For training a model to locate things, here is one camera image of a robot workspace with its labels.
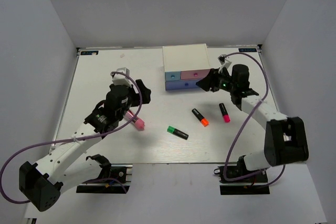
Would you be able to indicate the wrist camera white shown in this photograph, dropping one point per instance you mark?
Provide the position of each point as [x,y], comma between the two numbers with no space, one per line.
[119,78]
[224,61]

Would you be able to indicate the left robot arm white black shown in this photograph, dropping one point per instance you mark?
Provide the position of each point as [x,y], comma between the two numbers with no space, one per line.
[45,180]

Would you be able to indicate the white drawer cabinet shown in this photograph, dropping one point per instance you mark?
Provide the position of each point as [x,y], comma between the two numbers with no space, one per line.
[185,57]

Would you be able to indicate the left table label sticker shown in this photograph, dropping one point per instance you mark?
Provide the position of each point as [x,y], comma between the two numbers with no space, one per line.
[89,53]

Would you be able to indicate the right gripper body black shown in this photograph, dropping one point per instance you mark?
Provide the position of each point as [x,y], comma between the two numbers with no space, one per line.
[226,83]

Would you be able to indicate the pink highlighter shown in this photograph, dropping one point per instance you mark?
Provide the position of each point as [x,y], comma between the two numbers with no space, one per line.
[224,113]

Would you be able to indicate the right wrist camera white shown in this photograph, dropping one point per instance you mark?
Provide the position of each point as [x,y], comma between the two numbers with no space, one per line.
[224,61]

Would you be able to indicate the light blue drawer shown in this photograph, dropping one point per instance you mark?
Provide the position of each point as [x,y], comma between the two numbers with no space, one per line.
[172,76]

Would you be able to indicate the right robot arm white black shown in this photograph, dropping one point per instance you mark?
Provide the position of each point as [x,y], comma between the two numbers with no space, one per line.
[285,137]

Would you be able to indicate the pink drawer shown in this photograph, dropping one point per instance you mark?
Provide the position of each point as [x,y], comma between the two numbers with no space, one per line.
[194,74]

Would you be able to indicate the green highlighter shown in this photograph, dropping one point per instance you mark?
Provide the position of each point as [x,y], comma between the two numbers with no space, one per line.
[177,133]

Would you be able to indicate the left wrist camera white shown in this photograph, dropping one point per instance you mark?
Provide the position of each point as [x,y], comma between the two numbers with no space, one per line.
[119,78]

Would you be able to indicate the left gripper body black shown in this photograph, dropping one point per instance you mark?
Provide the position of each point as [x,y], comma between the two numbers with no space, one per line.
[133,100]

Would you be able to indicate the orange highlighter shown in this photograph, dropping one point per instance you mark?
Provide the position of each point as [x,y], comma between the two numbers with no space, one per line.
[200,117]

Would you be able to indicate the pink capped pen tube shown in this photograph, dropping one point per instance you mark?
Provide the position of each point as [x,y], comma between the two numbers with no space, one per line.
[137,122]

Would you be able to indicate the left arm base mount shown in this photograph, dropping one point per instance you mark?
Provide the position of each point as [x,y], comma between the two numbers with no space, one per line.
[116,181]

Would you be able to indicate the right table label sticker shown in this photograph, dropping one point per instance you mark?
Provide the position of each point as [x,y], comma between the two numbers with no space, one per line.
[247,50]

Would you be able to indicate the table label sticker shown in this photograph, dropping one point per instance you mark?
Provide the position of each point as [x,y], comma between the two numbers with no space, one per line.
[89,53]
[247,50]

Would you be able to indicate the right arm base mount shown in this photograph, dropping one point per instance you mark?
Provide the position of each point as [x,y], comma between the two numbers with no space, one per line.
[255,185]

